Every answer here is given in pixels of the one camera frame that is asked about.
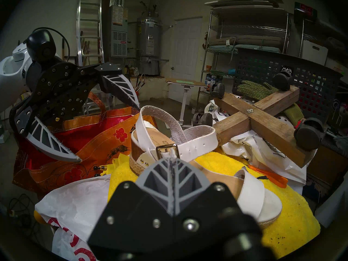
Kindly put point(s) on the green knit glove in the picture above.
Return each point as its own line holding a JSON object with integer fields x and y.
{"x": 252, "y": 90}

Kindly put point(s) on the olive seat cushion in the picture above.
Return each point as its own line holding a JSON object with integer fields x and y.
{"x": 244, "y": 41}

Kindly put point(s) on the grey furnace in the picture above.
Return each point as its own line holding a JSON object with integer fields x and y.
{"x": 118, "y": 32}

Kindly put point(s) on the white printed plastic bag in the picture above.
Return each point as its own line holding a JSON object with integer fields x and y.
{"x": 244, "y": 149}

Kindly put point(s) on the white flat boards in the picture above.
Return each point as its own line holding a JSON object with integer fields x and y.
{"x": 244, "y": 0}

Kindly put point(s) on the white panel door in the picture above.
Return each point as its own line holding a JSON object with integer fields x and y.
{"x": 186, "y": 51}

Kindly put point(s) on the grey water heater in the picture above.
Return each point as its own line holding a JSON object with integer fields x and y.
{"x": 149, "y": 43}

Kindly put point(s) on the wooden cross caster dolly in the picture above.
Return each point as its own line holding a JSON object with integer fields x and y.
{"x": 266, "y": 127}

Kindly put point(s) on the orange scissors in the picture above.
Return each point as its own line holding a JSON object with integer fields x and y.
{"x": 274, "y": 177}

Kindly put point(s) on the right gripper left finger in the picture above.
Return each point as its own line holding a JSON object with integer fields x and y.
{"x": 141, "y": 208}

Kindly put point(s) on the white storage bin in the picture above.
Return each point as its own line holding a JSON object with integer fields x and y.
{"x": 314, "y": 52}

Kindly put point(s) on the red snowman sign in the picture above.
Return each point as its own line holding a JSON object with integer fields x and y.
{"x": 305, "y": 11}

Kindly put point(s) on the black mesh basket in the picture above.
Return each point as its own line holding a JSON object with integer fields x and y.
{"x": 261, "y": 67}

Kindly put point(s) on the aluminium ladder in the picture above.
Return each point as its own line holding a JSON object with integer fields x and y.
{"x": 78, "y": 24}

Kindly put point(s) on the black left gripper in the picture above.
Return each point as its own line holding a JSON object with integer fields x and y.
{"x": 62, "y": 89}

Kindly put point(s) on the red orange tote bag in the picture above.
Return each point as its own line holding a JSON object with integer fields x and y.
{"x": 95, "y": 143}

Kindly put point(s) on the white red plastic bag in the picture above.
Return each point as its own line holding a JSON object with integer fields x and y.
{"x": 73, "y": 206}

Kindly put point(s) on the yellow towel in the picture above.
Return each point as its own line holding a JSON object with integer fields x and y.
{"x": 293, "y": 222}

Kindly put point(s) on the pale teal seat cushion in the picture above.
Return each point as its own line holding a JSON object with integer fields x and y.
{"x": 244, "y": 49}

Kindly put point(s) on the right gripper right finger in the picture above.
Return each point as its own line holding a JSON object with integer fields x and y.
{"x": 206, "y": 208}

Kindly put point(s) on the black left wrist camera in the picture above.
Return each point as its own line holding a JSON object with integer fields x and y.
{"x": 40, "y": 45}

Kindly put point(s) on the wood top rolling table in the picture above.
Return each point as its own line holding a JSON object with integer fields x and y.
{"x": 186, "y": 82}

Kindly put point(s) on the blue white product box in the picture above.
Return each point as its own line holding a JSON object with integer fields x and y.
{"x": 210, "y": 78}

